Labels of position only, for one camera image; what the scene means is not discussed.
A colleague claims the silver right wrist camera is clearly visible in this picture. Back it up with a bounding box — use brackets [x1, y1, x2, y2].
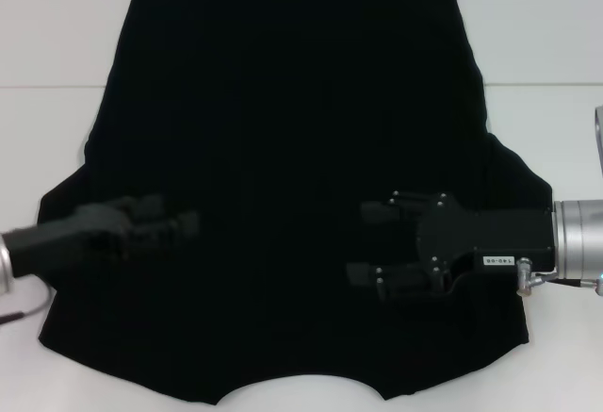
[594, 105, 603, 178]

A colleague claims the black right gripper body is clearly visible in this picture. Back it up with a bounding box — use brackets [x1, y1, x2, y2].
[414, 192, 556, 296]

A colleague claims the black t-shirt with white print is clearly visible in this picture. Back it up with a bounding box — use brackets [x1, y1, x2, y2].
[36, 0, 555, 406]

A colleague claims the left gripper cable with plugs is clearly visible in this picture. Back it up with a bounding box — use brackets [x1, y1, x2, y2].
[0, 275, 54, 323]

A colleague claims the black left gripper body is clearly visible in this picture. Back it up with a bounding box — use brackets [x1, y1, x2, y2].
[0, 197, 142, 280]

